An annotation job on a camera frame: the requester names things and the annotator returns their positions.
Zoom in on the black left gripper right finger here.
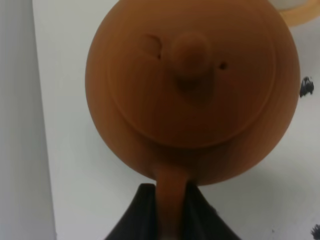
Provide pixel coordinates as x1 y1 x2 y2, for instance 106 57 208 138
181 183 241 240

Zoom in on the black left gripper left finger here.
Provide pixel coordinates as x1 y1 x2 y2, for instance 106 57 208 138
105 183 158 240

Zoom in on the brown clay teapot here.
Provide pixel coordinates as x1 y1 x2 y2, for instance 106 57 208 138
85 0 300 239

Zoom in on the orange far saucer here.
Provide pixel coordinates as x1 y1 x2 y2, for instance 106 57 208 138
278 0 320 27

